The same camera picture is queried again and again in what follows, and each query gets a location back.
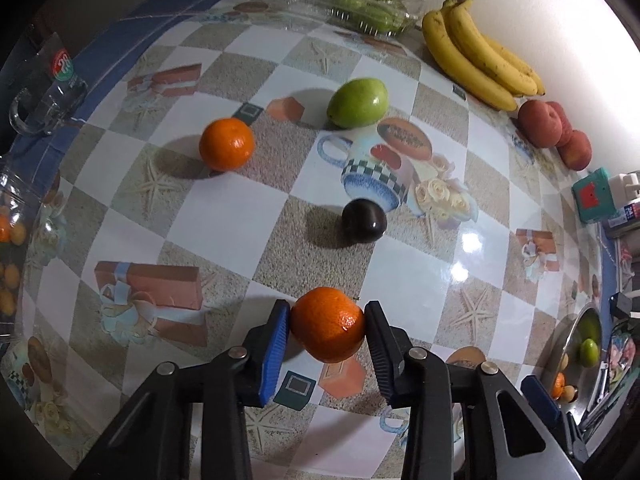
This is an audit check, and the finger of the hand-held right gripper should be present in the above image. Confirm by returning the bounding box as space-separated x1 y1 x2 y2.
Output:
521 375 591 463

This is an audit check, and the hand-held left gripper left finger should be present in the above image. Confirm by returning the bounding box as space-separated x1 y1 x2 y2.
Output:
70 300 292 480

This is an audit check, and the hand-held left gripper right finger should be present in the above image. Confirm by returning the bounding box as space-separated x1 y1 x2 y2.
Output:
364 301 583 480

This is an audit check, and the stainless steel basin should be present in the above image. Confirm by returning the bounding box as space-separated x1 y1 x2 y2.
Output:
542 302 609 422

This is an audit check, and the clear bag of small fruits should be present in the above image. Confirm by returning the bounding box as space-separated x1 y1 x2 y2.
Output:
0 169 32 343

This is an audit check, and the small black object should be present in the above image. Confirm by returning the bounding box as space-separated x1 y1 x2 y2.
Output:
609 290 640 321

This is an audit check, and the dark purple plum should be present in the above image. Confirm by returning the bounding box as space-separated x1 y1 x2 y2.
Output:
341 198 388 245

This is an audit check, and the printed checkered tablecloth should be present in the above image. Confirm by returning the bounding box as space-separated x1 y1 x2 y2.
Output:
0 0 623 480

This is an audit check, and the teal box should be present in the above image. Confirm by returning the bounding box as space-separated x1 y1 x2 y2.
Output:
572 167 614 225

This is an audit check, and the white plastic object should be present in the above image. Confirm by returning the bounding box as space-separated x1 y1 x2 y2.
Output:
610 172 640 202

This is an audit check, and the red peach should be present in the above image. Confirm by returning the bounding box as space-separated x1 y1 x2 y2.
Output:
557 130 593 171
546 101 574 147
517 99 564 149

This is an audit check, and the yellow banana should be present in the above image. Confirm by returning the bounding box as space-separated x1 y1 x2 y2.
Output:
441 0 539 97
482 35 546 97
421 9 519 112

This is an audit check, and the clear glass mug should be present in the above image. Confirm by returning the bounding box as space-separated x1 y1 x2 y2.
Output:
8 31 92 136

